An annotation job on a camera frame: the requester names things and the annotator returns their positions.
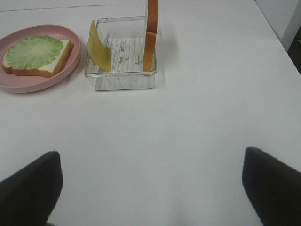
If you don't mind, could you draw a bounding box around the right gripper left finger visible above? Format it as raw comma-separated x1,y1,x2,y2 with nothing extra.
0,151,63,226

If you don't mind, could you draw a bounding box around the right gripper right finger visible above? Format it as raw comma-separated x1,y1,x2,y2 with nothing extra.
242,147,301,226

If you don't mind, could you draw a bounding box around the bread slice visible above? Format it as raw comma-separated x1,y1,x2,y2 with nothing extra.
143,0,158,71
2,40,73,78

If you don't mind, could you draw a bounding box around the green lettuce leaf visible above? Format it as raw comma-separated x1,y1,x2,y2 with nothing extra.
4,35,64,69

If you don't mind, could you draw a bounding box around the yellow cheese slice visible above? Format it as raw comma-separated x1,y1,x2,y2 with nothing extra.
87,20,111,72

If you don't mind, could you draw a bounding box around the pink round plate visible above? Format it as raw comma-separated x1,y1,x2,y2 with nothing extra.
0,25,81,93

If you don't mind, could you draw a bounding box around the right clear plastic container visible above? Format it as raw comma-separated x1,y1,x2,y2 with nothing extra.
85,16,156,91

